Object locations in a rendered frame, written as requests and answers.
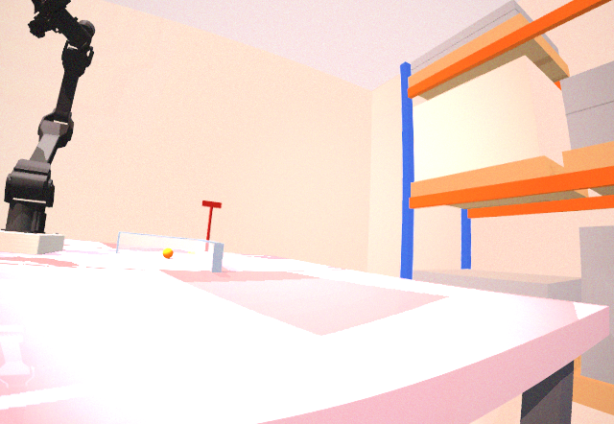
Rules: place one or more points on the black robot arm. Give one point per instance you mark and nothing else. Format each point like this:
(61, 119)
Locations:
(31, 179)

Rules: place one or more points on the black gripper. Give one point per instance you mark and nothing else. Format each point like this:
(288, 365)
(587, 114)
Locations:
(58, 9)

